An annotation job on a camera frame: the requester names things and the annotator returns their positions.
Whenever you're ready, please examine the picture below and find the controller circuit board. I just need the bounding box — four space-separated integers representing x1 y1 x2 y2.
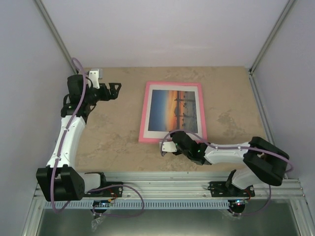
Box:
231 198 249 206
93 198 115 208

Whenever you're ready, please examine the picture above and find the right aluminium corner post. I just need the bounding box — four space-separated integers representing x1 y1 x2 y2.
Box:
248 0 297 76

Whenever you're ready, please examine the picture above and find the sunset landscape photo print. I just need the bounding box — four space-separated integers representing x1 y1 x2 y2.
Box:
148 89 198 133

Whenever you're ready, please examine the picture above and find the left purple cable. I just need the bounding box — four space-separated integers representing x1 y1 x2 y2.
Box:
51 58 145 218

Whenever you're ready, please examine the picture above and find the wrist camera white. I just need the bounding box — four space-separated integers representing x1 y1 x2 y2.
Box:
88 68 103 89
159 141 177 154

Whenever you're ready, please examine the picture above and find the pink wooden picture frame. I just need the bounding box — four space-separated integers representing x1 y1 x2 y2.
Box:
138 81 208 145

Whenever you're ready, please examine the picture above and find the left controller circuit board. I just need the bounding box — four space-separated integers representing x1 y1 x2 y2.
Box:
93 198 115 208

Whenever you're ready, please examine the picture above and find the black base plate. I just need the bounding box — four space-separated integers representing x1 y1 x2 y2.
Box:
84 181 123 198
208 181 255 197

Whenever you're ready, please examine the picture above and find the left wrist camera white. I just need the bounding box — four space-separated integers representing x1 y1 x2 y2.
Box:
88 68 103 89

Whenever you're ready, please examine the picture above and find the right controller circuit board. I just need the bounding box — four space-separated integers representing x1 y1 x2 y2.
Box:
231 198 249 206

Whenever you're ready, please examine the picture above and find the aluminium corner post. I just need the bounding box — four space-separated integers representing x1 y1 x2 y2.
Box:
248 0 297 76
33 0 77 74

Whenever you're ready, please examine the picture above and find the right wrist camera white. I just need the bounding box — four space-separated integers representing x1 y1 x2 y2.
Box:
159 141 177 154

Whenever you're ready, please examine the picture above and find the slotted grey cable duct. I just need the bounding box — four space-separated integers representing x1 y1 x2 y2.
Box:
44 199 233 209

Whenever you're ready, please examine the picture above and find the left aluminium corner post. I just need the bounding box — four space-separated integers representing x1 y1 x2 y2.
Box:
33 0 77 74

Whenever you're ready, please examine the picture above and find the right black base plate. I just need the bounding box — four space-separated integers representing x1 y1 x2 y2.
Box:
208 181 255 197

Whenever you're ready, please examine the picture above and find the white mat board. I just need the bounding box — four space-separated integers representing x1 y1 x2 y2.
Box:
143 84 204 140

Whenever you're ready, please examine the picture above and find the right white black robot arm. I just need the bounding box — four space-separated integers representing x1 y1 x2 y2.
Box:
169 130 293 196

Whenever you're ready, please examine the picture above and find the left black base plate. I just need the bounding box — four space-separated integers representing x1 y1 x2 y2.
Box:
84 181 123 198

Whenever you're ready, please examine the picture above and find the aluminium rail base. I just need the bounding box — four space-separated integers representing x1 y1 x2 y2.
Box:
34 163 306 200

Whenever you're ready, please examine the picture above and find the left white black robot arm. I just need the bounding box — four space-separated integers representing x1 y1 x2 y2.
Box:
36 74 122 202

